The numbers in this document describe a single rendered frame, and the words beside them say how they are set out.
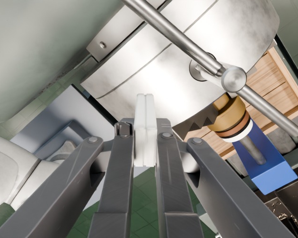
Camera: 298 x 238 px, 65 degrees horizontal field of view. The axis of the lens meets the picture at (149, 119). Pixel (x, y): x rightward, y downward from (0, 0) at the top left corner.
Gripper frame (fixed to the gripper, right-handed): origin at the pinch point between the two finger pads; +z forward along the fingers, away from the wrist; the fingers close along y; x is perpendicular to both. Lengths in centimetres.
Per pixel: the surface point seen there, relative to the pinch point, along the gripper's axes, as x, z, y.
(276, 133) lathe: -25, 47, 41
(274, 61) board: -3, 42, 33
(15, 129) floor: -76, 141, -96
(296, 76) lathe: -15, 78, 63
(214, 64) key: 4.2, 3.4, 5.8
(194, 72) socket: 1.9, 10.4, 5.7
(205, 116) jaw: -8.0, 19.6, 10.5
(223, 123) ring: -10.2, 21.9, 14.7
